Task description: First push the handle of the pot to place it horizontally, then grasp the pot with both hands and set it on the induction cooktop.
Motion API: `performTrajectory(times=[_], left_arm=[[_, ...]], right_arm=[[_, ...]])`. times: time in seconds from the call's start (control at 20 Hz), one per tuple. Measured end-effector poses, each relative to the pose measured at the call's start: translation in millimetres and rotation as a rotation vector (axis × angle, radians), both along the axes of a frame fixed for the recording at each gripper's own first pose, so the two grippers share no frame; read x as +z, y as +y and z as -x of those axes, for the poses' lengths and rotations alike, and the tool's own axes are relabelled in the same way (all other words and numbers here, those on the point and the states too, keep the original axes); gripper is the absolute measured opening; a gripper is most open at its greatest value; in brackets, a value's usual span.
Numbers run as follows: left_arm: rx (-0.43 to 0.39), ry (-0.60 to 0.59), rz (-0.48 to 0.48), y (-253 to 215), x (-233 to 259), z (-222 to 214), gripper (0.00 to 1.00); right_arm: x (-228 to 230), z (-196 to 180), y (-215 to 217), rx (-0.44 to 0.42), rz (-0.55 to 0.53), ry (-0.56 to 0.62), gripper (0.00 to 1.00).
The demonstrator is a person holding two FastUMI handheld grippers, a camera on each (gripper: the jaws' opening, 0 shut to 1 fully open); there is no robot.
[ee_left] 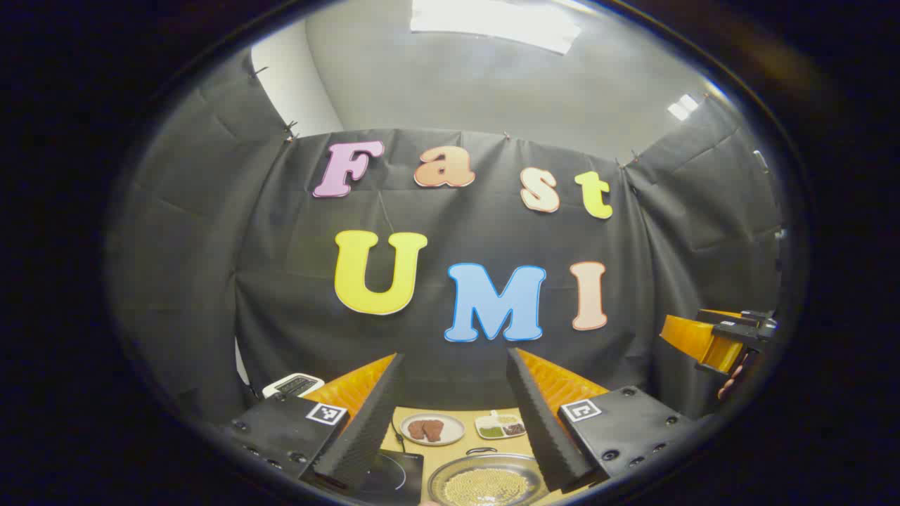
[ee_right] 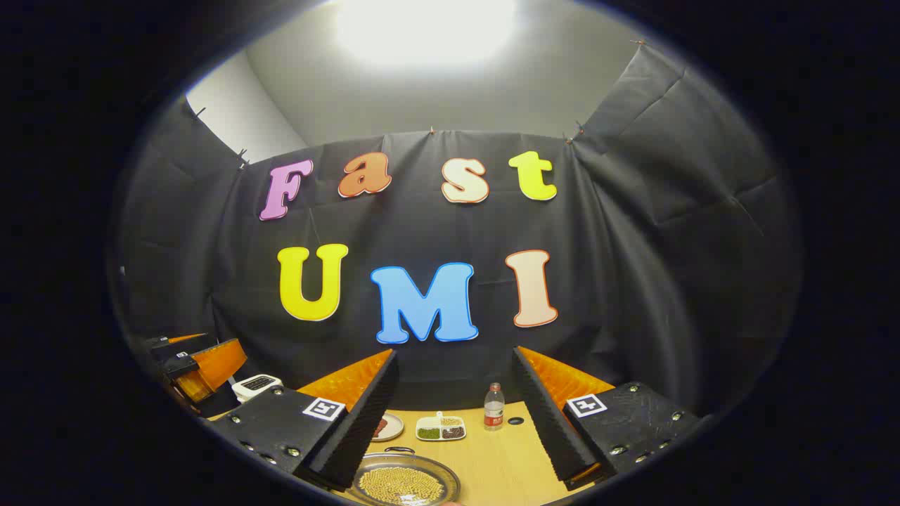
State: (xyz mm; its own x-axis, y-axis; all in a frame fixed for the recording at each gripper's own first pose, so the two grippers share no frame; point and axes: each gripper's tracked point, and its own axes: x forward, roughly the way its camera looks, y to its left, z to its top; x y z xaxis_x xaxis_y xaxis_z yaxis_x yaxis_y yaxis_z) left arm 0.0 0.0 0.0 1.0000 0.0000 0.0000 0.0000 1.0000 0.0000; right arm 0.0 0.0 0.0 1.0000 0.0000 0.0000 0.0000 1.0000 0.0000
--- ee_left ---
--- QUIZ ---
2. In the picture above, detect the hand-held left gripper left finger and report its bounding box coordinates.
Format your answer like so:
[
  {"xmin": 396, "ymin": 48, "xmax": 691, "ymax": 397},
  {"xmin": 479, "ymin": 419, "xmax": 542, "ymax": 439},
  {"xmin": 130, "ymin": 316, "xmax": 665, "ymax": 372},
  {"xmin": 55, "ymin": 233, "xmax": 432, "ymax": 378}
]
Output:
[{"xmin": 224, "ymin": 353, "xmax": 407, "ymax": 493}]

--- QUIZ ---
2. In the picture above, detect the white divided dish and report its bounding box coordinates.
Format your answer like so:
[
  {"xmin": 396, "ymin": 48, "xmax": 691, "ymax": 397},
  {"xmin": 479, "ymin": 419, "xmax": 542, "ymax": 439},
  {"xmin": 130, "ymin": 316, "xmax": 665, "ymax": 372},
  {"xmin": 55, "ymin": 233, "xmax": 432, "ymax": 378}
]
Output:
[{"xmin": 475, "ymin": 410, "xmax": 527, "ymax": 440}]

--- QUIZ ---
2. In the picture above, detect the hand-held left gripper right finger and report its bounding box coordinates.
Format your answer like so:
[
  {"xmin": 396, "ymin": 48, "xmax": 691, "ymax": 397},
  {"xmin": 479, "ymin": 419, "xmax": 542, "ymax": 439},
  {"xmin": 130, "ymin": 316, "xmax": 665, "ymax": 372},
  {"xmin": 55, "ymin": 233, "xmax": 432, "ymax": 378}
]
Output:
[{"xmin": 506, "ymin": 347, "xmax": 698, "ymax": 494}]

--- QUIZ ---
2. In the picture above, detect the pile of yellow soybeans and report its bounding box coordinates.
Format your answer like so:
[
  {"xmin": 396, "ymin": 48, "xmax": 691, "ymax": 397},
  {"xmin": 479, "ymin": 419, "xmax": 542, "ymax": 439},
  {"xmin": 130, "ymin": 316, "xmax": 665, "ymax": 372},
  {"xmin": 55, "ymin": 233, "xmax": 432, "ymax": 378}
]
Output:
[{"xmin": 444, "ymin": 467, "xmax": 529, "ymax": 506}]

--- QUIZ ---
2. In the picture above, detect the black induction cooktop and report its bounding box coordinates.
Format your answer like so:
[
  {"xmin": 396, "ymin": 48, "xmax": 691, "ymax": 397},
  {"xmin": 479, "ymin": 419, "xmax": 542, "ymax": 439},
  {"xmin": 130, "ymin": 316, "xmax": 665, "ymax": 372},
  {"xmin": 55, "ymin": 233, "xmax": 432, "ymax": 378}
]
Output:
[{"xmin": 355, "ymin": 450, "xmax": 425, "ymax": 505}]

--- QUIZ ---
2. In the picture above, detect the white toaster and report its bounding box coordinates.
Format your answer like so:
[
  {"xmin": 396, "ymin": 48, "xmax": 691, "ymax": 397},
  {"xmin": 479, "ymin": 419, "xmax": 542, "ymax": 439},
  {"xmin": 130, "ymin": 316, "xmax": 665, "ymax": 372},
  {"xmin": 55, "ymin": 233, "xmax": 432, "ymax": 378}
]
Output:
[{"xmin": 262, "ymin": 373, "xmax": 326, "ymax": 399}]

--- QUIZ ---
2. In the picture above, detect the steel pot with black handles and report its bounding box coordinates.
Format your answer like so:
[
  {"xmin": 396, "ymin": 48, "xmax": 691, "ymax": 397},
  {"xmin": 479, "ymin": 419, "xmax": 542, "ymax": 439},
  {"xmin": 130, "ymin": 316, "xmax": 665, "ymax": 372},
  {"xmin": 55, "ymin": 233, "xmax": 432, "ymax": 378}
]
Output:
[{"xmin": 427, "ymin": 447, "xmax": 553, "ymax": 506}]

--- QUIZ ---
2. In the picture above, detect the small ceiling light panel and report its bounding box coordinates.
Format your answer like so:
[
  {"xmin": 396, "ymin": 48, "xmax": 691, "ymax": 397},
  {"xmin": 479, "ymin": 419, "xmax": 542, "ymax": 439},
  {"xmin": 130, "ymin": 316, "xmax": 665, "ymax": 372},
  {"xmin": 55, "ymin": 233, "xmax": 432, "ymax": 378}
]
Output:
[{"xmin": 667, "ymin": 93, "xmax": 700, "ymax": 122}]

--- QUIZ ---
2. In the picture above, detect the round white plate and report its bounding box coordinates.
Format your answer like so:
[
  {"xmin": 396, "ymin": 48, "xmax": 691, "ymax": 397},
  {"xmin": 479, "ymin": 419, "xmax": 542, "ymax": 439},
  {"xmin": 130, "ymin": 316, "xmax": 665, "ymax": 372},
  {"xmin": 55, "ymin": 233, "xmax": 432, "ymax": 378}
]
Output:
[{"xmin": 399, "ymin": 413, "xmax": 466, "ymax": 446}]

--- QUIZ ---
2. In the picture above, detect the large ceiling light panel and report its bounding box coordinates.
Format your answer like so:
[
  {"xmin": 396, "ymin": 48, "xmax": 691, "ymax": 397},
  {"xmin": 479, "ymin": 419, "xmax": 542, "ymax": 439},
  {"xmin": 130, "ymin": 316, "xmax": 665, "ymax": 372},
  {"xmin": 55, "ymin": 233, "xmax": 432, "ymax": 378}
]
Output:
[{"xmin": 410, "ymin": 0, "xmax": 583, "ymax": 55}]

